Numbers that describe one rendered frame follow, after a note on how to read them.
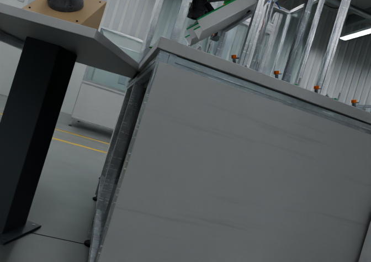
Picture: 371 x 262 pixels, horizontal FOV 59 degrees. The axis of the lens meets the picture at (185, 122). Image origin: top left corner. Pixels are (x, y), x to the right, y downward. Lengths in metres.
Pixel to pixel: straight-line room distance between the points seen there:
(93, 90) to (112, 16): 3.75
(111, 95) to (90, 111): 0.49
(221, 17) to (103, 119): 5.52
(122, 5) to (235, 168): 9.19
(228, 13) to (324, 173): 0.60
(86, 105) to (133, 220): 5.76
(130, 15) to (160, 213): 9.15
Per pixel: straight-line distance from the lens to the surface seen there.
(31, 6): 1.61
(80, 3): 1.58
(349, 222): 1.11
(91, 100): 6.55
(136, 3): 9.98
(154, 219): 0.87
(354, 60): 12.28
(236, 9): 1.18
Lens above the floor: 0.67
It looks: level
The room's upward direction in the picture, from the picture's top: 17 degrees clockwise
